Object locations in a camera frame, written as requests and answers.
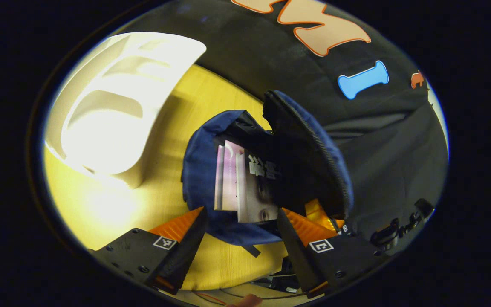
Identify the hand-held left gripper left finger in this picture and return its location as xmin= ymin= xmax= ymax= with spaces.
xmin=90 ymin=206 xmax=208 ymax=295

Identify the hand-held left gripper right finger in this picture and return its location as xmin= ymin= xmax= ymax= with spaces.
xmin=276 ymin=208 xmax=384 ymax=299

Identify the portrait cover book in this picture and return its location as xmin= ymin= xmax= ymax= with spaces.
xmin=236 ymin=151 xmax=282 ymax=223

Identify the blue schoolbag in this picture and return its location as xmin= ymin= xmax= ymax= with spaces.
xmin=181 ymin=90 xmax=355 ymax=258

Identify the pink cover book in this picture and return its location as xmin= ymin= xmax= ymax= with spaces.
xmin=214 ymin=141 xmax=246 ymax=211

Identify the white plastic bookshelf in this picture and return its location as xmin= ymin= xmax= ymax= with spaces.
xmin=44 ymin=32 xmax=208 ymax=189

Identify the black backdrop cloth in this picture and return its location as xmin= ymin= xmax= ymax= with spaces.
xmin=113 ymin=0 xmax=449 ymax=256

